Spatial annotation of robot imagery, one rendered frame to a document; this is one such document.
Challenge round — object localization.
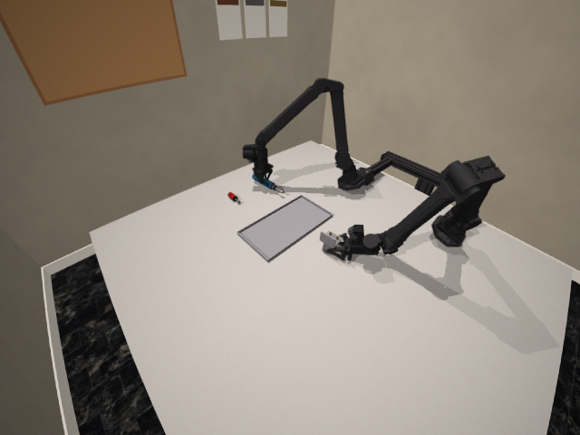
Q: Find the red-handled nut driver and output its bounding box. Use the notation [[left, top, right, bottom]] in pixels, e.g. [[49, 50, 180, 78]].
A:
[[227, 192, 240, 204]]

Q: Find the blue electric nut driver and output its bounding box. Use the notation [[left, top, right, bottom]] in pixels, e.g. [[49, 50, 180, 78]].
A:
[[252, 174, 284, 194]]

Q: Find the grey l-shaped bracket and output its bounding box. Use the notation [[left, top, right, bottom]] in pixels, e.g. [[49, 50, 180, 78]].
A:
[[320, 231, 343, 248]]

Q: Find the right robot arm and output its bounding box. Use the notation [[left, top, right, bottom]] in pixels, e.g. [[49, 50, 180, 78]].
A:
[[243, 78, 363, 186]]

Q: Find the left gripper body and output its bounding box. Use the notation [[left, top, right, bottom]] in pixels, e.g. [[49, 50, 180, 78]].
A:
[[343, 237, 365, 261]]

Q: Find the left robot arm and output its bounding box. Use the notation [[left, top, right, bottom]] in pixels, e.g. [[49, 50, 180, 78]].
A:
[[347, 156, 505, 256]]

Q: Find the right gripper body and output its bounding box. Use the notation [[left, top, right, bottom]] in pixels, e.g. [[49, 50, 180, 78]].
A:
[[252, 158, 274, 175]]

